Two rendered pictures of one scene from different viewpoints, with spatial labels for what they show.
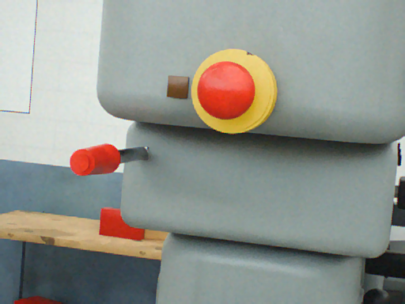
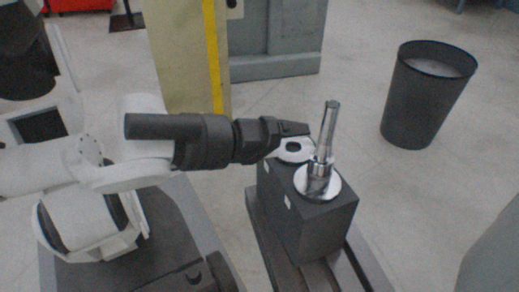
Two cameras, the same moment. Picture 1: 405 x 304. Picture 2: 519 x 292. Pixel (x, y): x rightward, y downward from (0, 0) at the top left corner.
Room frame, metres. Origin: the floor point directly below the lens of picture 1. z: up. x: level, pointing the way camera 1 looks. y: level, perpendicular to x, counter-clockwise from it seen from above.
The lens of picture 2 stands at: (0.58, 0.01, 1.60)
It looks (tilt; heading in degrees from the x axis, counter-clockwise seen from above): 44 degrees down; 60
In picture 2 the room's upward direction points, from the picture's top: straight up
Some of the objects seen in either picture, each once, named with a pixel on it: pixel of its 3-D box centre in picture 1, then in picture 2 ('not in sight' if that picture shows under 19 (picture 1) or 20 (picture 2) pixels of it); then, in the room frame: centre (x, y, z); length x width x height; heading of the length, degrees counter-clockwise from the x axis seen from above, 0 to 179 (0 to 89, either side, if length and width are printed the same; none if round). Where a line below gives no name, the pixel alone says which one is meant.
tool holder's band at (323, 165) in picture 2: not in sight; (321, 157); (0.87, 0.29, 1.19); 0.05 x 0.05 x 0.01
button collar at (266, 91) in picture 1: (234, 91); not in sight; (0.58, -0.02, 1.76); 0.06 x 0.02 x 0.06; 77
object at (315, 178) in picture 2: not in sight; (319, 170); (0.87, 0.29, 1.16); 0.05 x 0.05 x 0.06
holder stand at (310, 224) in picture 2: not in sight; (299, 194); (0.88, 0.34, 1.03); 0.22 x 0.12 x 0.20; 83
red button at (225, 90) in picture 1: (227, 90); not in sight; (0.55, -0.01, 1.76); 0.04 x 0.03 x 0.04; 77
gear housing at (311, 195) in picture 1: (279, 173); not in sight; (0.84, -0.08, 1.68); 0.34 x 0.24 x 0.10; 167
